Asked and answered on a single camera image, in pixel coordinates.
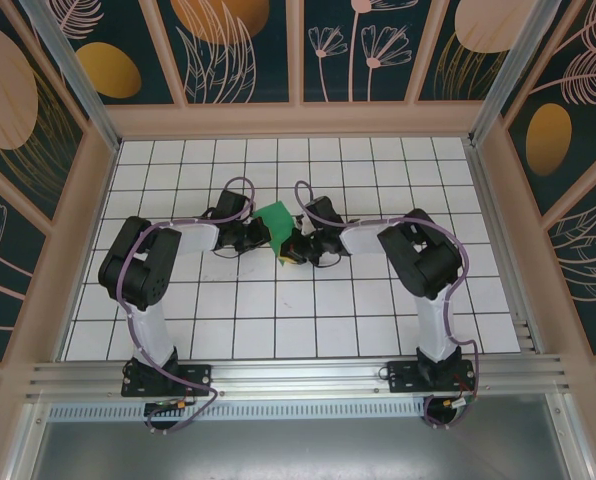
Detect green square paper sheet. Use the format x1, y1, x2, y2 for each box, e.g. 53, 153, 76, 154
252, 200, 295, 261

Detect grey metal sheet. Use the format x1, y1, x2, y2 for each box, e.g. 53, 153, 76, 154
20, 399, 587, 480

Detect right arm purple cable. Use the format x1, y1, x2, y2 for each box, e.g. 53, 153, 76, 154
293, 180, 481, 431

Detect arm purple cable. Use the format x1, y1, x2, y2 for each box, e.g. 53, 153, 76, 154
117, 177, 258, 435
293, 180, 481, 431

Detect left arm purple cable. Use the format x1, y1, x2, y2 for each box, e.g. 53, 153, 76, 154
117, 177, 258, 435

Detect aluminium mounting rail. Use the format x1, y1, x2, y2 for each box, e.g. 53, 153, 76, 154
25, 353, 574, 401

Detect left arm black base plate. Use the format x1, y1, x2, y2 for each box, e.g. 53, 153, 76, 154
121, 363, 214, 398

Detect slotted grey cable duct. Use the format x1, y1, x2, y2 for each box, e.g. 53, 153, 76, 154
47, 402, 429, 422

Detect aluminium side rail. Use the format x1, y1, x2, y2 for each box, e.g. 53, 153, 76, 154
465, 142, 547, 357

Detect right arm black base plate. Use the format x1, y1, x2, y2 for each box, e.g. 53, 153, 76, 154
386, 360, 478, 395

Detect aluminium frame post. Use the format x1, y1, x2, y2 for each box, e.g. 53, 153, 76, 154
20, 0, 123, 152
466, 0, 554, 147

